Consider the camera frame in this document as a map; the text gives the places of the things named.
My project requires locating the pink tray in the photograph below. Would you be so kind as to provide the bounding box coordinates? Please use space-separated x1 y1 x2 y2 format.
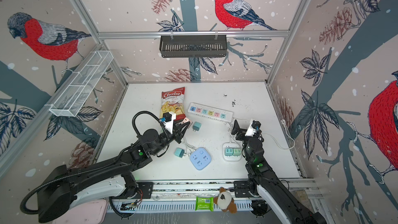
52 199 108 224

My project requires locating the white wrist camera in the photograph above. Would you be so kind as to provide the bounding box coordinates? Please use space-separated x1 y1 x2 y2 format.
245 119 261 137
161 112 176 134

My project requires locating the green wet wipes pack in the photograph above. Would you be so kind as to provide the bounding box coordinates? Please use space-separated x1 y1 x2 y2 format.
195 197 214 212

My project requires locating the black hanging wire basket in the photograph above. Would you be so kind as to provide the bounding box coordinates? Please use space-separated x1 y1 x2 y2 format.
159 35 228 58

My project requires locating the pink plug adapter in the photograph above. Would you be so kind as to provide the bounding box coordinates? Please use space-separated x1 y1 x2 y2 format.
182 118 191 124

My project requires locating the green plug adapter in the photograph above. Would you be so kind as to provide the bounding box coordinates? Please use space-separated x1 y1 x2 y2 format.
233 148 241 157

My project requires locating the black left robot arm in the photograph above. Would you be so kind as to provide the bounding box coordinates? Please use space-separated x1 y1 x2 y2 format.
20 111 190 223

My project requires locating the white coiled cable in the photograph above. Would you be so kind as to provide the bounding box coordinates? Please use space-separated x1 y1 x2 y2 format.
181 138 197 157

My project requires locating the white long power strip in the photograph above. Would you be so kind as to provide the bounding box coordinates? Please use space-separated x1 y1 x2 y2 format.
188 103 233 122

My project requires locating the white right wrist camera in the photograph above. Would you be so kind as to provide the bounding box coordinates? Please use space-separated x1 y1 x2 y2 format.
245 119 261 137

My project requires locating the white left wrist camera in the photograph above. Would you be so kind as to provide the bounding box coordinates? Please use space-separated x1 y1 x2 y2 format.
161 112 176 134

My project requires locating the red Chuba cassava chips bag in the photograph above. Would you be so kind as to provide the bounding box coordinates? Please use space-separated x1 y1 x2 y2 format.
160 87 186 120

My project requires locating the blue square power socket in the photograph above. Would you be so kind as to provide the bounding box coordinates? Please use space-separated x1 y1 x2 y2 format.
190 147 211 171

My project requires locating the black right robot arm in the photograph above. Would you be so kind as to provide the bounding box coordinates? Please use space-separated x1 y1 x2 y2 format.
231 120 326 224

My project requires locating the white square power socket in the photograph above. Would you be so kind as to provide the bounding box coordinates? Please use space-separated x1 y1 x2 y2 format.
222 143 242 162

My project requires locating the brown white plush toy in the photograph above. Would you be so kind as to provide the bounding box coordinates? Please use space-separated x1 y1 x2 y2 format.
213 187 237 214

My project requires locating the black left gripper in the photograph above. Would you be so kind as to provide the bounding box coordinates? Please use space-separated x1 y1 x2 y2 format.
151 118 190 156

